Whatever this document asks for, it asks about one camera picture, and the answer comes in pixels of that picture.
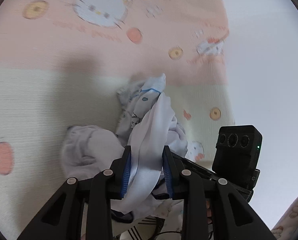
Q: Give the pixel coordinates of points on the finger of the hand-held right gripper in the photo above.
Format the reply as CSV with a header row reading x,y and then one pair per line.
x,y
196,167

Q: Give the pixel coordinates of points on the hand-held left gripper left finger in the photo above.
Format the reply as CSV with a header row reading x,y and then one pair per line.
x,y
126,172

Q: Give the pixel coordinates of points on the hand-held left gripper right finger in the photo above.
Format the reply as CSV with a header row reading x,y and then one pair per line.
x,y
167,172

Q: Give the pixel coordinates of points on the light blue printed shorts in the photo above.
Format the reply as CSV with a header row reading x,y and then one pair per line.
x,y
139,105

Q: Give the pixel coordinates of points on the person's right hand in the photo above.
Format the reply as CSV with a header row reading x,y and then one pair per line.
x,y
209,212

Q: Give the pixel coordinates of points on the person's printed pyjama pants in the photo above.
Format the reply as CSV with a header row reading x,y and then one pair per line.
x,y
289,222

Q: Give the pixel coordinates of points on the pink and cream printed blanket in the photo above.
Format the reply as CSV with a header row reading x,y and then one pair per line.
x,y
39,92

